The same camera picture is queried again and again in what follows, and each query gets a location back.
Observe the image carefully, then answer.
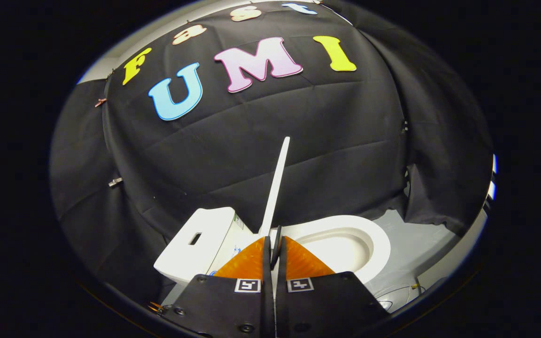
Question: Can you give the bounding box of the white stepped fixture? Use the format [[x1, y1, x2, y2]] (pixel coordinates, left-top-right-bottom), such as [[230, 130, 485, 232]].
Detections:
[[484, 154, 498, 213]]

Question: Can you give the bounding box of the white toilet lid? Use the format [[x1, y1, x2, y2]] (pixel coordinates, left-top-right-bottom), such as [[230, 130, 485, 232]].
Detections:
[[258, 137, 291, 238]]

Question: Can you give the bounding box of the thin white floor cable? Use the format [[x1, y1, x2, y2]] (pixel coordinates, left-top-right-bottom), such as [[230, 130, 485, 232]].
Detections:
[[374, 284, 424, 314]]

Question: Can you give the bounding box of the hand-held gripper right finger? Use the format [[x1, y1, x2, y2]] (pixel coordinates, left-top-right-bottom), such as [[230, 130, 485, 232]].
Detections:
[[275, 236, 389, 338]]

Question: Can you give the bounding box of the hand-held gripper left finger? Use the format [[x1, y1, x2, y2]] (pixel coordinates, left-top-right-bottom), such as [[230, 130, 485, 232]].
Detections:
[[162, 236, 275, 338]]

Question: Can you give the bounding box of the white ceramic toilet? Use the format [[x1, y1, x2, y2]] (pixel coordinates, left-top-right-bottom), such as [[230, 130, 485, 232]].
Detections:
[[153, 207, 392, 307]]

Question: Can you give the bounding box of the black backdrop cloth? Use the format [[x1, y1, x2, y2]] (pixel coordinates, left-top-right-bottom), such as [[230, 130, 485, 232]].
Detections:
[[49, 0, 495, 307]]

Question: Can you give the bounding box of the black round lid lifter tab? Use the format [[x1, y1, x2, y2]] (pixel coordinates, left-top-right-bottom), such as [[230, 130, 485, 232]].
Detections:
[[270, 225, 283, 269]]

